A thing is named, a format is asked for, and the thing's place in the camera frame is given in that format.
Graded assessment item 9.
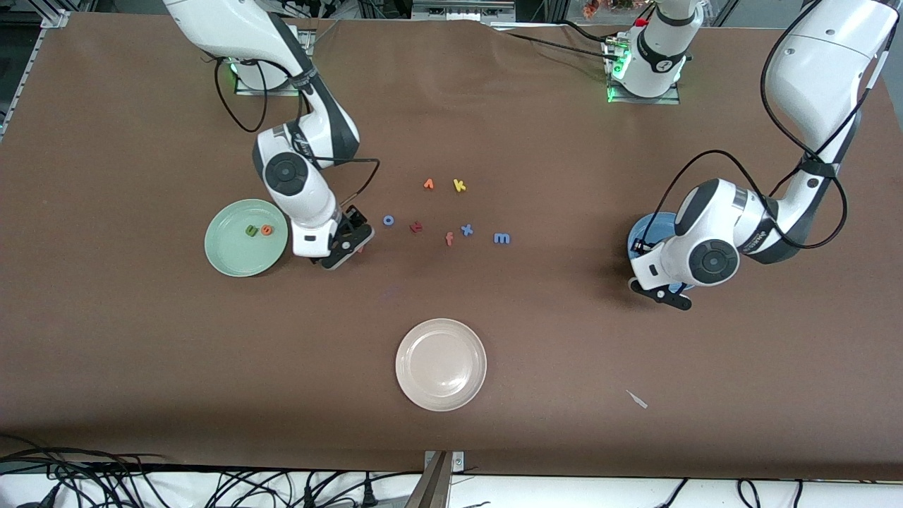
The blue plate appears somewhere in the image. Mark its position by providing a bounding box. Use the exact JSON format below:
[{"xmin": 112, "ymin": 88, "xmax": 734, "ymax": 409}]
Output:
[{"xmin": 626, "ymin": 212, "xmax": 696, "ymax": 292}]

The green plate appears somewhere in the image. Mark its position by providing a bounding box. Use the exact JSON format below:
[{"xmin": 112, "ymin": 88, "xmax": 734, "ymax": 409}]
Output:
[{"xmin": 204, "ymin": 198, "xmax": 290, "ymax": 278}]

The beige plate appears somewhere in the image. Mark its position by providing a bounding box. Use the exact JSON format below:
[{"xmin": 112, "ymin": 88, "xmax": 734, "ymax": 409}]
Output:
[{"xmin": 395, "ymin": 318, "xmax": 488, "ymax": 413}]

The brown table cover sheet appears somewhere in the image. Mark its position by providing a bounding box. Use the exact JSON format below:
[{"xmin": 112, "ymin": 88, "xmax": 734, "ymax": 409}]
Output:
[{"xmin": 0, "ymin": 11, "xmax": 903, "ymax": 480}]

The grey metal box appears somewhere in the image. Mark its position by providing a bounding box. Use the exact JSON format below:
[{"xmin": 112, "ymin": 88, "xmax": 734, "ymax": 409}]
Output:
[{"xmin": 411, "ymin": 0, "xmax": 519, "ymax": 22}]

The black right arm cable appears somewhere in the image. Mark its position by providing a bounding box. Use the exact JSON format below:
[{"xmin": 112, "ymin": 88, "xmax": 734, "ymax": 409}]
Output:
[{"xmin": 214, "ymin": 56, "xmax": 382, "ymax": 205}]

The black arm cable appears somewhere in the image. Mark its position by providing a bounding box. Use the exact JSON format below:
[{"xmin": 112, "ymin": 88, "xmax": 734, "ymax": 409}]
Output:
[
  {"xmin": 214, "ymin": 56, "xmax": 382, "ymax": 205},
  {"xmin": 660, "ymin": 0, "xmax": 890, "ymax": 251}
]

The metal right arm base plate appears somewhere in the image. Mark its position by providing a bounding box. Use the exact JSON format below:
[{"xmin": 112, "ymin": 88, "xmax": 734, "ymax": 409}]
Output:
[{"xmin": 235, "ymin": 60, "xmax": 313, "ymax": 97}]

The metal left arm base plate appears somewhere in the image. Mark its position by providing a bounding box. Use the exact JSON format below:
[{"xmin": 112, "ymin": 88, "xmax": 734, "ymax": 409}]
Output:
[{"xmin": 605, "ymin": 35, "xmax": 682, "ymax": 106}]

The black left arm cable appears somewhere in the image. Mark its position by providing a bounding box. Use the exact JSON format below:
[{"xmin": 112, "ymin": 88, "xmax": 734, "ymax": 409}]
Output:
[{"xmin": 660, "ymin": 0, "xmax": 890, "ymax": 251}]

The silver metal bracket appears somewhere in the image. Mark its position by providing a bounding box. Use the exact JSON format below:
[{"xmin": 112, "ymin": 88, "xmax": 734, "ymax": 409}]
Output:
[{"xmin": 423, "ymin": 450, "xmax": 465, "ymax": 473}]

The black cable lying on cover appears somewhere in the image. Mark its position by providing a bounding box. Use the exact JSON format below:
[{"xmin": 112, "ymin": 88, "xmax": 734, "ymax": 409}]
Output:
[{"xmin": 494, "ymin": 27, "xmax": 622, "ymax": 63}]

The dark metal mount post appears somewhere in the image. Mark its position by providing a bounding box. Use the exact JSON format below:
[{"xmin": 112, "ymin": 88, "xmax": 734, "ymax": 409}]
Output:
[{"xmin": 404, "ymin": 452, "xmax": 452, "ymax": 508}]

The aluminium frame profile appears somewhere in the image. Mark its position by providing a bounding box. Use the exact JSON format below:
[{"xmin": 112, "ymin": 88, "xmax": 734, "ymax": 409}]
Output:
[{"xmin": 39, "ymin": 0, "xmax": 71, "ymax": 29}]

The black cable tangle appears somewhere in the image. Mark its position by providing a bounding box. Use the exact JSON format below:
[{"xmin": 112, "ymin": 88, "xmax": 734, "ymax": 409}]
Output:
[{"xmin": 0, "ymin": 434, "xmax": 174, "ymax": 508}]

